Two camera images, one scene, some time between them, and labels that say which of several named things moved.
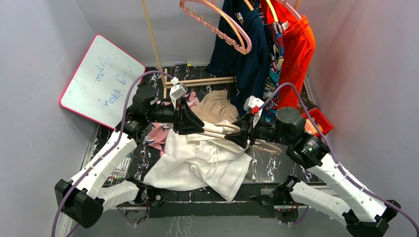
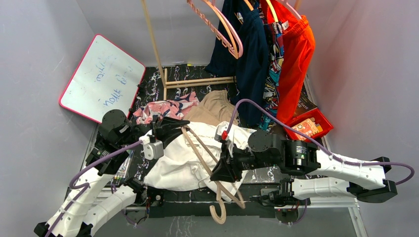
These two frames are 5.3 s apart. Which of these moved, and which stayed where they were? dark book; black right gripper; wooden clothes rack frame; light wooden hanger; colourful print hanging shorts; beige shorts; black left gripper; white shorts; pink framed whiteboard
Moved: black left gripper; light wooden hanger; black right gripper
Stayed: dark book; white shorts; colourful print hanging shorts; beige shorts; pink framed whiteboard; wooden clothes rack frame
